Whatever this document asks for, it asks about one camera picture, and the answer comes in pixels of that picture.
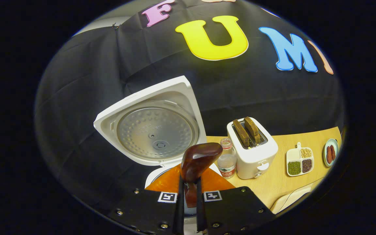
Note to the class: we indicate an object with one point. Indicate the white rice cooker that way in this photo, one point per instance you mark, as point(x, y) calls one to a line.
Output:
point(155, 130)

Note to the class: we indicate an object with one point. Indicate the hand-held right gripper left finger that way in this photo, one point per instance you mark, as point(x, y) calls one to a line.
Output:
point(178, 212)

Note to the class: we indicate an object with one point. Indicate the white divided dish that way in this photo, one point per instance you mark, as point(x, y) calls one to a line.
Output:
point(294, 155)

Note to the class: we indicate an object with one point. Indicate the brown bread slice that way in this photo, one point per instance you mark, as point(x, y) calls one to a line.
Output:
point(251, 129)
point(241, 132)

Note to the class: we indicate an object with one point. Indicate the clear water bottle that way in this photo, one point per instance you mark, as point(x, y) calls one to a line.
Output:
point(227, 163)

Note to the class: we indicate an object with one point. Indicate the dark red beans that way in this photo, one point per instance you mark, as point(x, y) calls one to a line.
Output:
point(306, 165)

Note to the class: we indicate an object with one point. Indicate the yellow soybeans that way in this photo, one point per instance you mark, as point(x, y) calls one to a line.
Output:
point(305, 152)

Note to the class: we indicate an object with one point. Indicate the green mung beans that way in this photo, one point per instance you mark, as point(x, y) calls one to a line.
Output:
point(294, 168)

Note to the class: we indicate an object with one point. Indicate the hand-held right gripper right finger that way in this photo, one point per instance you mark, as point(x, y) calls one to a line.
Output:
point(201, 212)

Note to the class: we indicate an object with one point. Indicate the pale green plate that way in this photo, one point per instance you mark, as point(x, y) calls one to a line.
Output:
point(335, 143)

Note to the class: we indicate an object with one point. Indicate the brown wooden spoon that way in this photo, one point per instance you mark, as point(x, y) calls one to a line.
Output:
point(197, 160)

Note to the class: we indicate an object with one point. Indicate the white toaster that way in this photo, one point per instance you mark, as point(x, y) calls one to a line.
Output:
point(253, 160)

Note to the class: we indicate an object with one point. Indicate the red meat piece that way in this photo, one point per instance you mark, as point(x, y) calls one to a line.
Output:
point(333, 151)
point(329, 155)

